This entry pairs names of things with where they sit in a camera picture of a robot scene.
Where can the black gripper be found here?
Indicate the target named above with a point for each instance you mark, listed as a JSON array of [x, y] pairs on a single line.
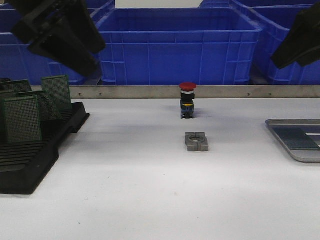
[[60, 30]]

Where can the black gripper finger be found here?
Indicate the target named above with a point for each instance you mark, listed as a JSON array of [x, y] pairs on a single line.
[[302, 44]]

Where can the far left rear circuit board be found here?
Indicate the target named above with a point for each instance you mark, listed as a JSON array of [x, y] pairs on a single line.
[[18, 86]]

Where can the leaning green circuit board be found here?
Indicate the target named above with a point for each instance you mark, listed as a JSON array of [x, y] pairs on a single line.
[[48, 111]]

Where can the left edge green circuit board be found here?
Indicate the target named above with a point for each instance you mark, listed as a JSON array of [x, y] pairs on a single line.
[[6, 94]]

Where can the silver metal tray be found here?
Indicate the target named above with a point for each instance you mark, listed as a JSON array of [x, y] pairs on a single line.
[[310, 126]]

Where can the black slotted board rack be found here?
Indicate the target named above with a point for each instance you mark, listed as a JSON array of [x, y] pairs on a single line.
[[23, 166]]

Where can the far left blue crate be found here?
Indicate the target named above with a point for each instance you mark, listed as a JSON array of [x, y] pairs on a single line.
[[91, 4]]

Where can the right blue plastic crate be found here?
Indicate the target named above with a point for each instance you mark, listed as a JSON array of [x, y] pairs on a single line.
[[276, 23]]

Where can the blue plastic crate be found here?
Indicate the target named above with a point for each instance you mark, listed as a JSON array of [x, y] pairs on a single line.
[[276, 23], [169, 46], [17, 63]]

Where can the left blue plastic crate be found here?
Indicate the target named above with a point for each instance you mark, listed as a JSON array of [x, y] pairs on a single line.
[[17, 63]]

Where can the far right blue crate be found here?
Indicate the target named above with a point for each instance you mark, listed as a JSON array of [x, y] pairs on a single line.
[[253, 3]]

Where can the centre blue plastic crate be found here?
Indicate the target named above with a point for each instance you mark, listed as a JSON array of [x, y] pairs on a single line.
[[169, 46]]

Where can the red emergency stop button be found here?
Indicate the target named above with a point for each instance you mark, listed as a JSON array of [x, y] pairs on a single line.
[[187, 100]]

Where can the grey metal clamp block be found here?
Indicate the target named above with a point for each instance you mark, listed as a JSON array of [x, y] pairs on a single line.
[[196, 142]]

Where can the metal table edge rail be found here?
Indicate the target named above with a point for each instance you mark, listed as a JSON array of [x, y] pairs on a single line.
[[201, 92]]

